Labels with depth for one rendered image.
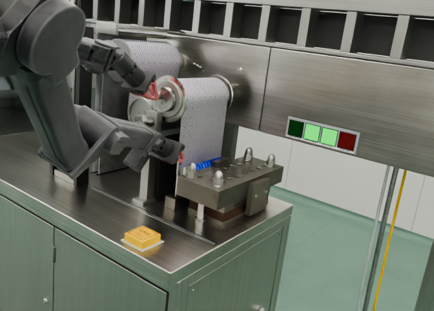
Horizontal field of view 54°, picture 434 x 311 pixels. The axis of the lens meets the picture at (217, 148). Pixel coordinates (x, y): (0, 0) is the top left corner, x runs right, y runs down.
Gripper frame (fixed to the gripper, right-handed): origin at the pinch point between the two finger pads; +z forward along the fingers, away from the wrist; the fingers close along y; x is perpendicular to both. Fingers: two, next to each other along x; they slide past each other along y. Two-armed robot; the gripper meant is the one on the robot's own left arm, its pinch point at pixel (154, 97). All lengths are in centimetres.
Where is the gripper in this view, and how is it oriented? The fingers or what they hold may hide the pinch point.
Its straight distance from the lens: 135.7
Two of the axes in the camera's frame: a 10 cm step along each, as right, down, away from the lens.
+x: 4.4, -8.5, 2.9
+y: 7.8, 2.1, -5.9
